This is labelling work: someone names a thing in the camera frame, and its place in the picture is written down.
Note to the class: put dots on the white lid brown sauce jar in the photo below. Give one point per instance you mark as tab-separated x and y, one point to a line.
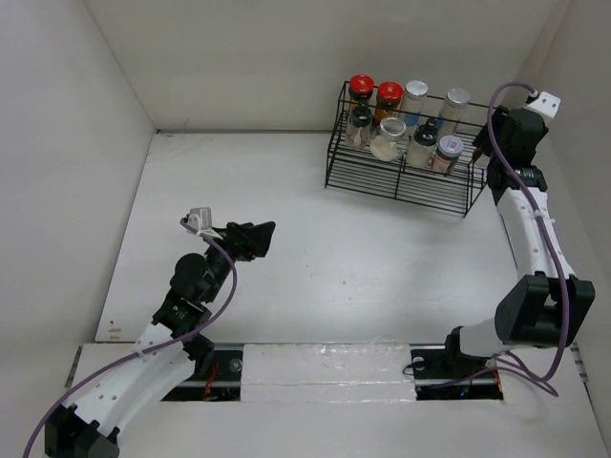
448	150

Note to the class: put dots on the white lid dark sauce jar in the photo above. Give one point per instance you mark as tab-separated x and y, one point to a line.
481	158

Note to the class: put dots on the clear glass jar silver rim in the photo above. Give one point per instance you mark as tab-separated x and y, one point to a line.
387	141

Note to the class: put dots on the red lid sauce jar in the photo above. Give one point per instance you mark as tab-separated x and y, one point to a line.
360	88
388	99

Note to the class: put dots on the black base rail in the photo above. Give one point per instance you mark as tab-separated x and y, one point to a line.
331	373

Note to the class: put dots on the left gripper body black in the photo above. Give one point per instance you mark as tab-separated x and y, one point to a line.
244	250

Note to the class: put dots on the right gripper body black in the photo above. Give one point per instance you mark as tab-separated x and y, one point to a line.
499	128

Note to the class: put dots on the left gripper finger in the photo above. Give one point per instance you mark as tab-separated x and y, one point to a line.
239	230
263	232

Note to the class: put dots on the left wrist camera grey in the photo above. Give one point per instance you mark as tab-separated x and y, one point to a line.
199	218

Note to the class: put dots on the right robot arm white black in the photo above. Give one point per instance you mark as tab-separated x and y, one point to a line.
549	303

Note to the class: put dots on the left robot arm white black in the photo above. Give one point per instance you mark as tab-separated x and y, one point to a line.
170	350

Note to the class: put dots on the black cap beige spice bottle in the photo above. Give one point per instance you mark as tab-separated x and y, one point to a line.
358	128

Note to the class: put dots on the black wire rack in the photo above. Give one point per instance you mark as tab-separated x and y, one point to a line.
359	171

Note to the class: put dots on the black cap white powder bottle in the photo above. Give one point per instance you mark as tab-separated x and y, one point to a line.
422	144

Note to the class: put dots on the silver lid bead bottle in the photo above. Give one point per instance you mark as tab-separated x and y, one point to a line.
455	104
413	101

